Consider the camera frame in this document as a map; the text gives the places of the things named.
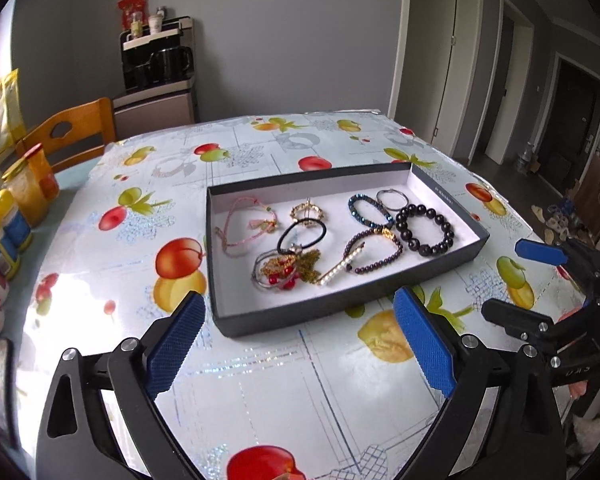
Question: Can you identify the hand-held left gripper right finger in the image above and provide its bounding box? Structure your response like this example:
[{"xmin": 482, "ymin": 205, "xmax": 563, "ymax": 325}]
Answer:
[{"xmin": 393, "ymin": 286, "xmax": 566, "ymax": 480}]

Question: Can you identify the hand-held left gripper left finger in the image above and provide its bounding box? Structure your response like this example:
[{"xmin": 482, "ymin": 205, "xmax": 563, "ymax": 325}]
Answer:
[{"xmin": 34, "ymin": 290, "xmax": 207, "ymax": 480}]

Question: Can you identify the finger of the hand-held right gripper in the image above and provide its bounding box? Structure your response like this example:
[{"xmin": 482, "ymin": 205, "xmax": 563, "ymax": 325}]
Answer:
[
  {"xmin": 481, "ymin": 298, "xmax": 597, "ymax": 361},
  {"xmin": 514, "ymin": 239, "xmax": 600, "ymax": 287}
]

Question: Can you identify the purple bead bracelet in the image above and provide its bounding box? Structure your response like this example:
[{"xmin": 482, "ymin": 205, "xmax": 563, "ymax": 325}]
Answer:
[{"xmin": 342, "ymin": 227, "xmax": 405, "ymax": 277}]

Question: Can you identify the pearl bar hair clip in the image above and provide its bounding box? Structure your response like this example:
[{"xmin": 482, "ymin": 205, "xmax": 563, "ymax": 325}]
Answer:
[{"xmin": 316, "ymin": 246, "xmax": 366, "ymax": 287}]

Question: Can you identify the red bead gold chain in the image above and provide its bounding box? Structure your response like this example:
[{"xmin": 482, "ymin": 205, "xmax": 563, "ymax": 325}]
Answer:
[{"xmin": 260, "ymin": 250, "xmax": 326, "ymax": 291}]

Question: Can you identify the pink cord bracelet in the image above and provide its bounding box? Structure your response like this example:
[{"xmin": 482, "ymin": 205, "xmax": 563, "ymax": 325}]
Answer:
[{"xmin": 215, "ymin": 196, "xmax": 282, "ymax": 255}]

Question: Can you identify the blue bead bracelet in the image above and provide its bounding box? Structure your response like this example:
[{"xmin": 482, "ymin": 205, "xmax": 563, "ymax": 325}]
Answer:
[{"xmin": 348, "ymin": 193, "xmax": 395, "ymax": 227}]

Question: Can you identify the black hair tie with star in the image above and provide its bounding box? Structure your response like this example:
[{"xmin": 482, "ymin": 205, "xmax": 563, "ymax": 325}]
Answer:
[{"xmin": 277, "ymin": 220, "xmax": 328, "ymax": 256}]

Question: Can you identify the black shallow cardboard box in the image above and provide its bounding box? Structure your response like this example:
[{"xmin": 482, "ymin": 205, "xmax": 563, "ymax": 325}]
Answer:
[{"xmin": 206, "ymin": 162, "xmax": 491, "ymax": 338}]

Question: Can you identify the gold crown hair clip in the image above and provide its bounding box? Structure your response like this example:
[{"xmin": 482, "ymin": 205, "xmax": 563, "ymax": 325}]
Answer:
[{"xmin": 290, "ymin": 200, "xmax": 327, "ymax": 226}]

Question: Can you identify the pile of shoes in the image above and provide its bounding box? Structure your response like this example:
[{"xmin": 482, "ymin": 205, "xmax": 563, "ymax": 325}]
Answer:
[{"xmin": 530, "ymin": 200, "xmax": 596, "ymax": 246}]

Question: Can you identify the fruit print tablecloth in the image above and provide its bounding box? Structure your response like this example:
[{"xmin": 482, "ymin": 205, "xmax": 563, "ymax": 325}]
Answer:
[{"xmin": 17, "ymin": 107, "xmax": 588, "ymax": 480}]

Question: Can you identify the dark entrance door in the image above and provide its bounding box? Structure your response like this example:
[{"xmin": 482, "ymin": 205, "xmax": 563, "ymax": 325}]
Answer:
[{"xmin": 535, "ymin": 52, "xmax": 600, "ymax": 196}]

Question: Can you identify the yellow lid jar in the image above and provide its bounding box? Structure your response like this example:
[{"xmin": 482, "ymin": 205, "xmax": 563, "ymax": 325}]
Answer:
[{"xmin": 2, "ymin": 160, "xmax": 51, "ymax": 228}]

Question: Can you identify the orange lid jar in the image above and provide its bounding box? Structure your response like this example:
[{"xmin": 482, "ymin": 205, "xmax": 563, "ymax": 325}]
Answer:
[{"xmin": 22, "ymin": 143, "xmax": 60, "ymax": 201}]

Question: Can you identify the black water dispenser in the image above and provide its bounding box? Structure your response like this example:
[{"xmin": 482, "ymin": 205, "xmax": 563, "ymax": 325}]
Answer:
[{"xmin": 112, "ymin": 15, "xmax": 201, "ymax": 138}]

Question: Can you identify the wooden chair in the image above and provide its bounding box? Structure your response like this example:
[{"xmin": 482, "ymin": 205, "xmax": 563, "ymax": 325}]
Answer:
[{"xmin": 15, "ymin": 97, "xmax": 118, "ymax": 173}]

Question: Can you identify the yellow packet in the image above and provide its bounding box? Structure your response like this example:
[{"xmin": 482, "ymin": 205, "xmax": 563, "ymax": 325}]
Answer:
[{"xmin": 0, "ymin": 69, "xmax": 26, "ymax": 156}]

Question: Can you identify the white dispenser tray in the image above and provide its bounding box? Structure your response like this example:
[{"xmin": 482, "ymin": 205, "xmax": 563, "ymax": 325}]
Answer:
[{"xmin": 121, "ymin": 25, "xmax": 183, "ymax": 51}]

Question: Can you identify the red packet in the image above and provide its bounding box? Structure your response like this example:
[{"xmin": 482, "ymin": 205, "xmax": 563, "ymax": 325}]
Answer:
[{"xmin": 117, "ymin": 0, "xmax": 148, "ymax": 31}]

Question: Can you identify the black bead bracelet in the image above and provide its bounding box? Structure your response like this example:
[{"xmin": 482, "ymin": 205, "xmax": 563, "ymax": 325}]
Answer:
[{"xmin": 395, "ymin": 203, "xmax": 456, "ymax": 260}]

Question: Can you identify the narrow white door frame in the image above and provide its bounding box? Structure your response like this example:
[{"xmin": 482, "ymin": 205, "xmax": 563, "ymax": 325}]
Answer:
[{"xmin": 482, "ymin": 0, "xmax": 536, "ymax": 166}]

